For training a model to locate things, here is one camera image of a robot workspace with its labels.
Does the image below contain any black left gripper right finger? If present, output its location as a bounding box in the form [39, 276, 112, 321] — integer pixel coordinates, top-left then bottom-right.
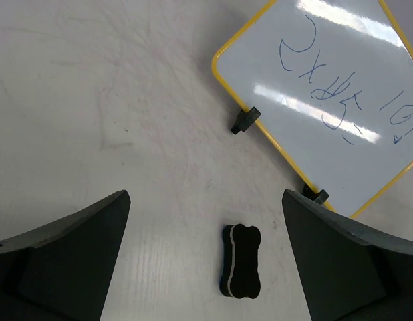
[282, 189, 413, 320]

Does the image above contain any yellow-framed small whiteboard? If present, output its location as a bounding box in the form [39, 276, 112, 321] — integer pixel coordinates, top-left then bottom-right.
[211, 1, 413, 217]

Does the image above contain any black whiteboard stand clip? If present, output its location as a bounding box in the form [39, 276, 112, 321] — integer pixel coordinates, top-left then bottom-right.
[231, 107, 261, 135]
[302, 184, 329, 205]

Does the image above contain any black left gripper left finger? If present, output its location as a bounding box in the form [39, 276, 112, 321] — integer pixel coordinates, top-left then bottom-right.
[0, 190, 131, 320]

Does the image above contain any black bone-shaped whiteboard eraser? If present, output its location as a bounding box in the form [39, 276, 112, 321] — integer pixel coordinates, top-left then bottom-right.
[219, 224, 261, 299]

